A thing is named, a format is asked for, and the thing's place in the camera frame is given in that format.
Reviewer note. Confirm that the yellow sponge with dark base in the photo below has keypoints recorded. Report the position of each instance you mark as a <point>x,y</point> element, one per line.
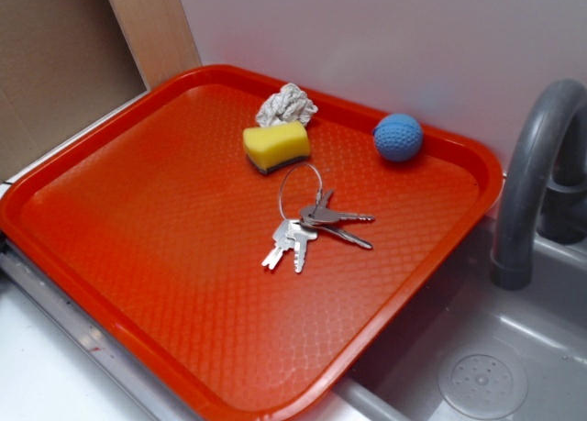
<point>270,148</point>

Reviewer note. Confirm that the silver key pointing right upper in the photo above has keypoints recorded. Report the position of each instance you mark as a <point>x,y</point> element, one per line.
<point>320,215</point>

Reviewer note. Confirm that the silver key pointing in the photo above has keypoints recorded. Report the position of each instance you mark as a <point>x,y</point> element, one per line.
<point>320,215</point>
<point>341,233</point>

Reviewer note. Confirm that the silver key pointing down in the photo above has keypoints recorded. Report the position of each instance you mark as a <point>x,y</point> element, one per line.
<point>282,243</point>
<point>301,236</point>

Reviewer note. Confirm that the silver key pointing down left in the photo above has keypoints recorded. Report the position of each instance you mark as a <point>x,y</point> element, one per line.
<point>282,243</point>

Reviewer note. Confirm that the silver key pointing right lower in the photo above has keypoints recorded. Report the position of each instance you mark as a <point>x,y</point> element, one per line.
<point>341,233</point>

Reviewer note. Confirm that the orange plastic tray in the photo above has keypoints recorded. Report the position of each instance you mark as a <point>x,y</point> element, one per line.
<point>156,224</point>

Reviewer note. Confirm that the crumpled white paper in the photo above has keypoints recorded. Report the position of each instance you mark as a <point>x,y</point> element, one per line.
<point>290,104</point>

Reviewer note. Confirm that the blue dimpled ball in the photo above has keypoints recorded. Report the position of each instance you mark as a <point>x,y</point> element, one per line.
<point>398,137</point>

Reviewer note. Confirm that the grey plastic sink basin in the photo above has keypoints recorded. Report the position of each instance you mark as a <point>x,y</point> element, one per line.
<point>544,325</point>

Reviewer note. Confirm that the grey plastic faucet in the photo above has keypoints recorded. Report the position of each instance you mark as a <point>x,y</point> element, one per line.
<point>545,188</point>

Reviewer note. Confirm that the sink drain cover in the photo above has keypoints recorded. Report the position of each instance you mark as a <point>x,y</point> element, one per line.
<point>482,381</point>

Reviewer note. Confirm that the brown cardboard panel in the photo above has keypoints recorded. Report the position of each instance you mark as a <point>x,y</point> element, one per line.
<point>64,65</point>

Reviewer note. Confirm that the wooden post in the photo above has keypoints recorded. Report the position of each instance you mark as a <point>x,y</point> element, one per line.
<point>158,36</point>

